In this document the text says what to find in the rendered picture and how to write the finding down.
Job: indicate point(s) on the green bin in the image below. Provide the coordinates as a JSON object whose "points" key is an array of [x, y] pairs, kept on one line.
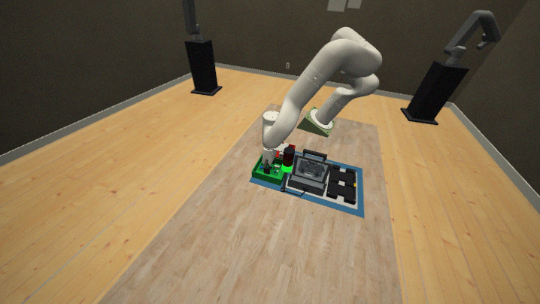
{"points": [[275, 179]]}

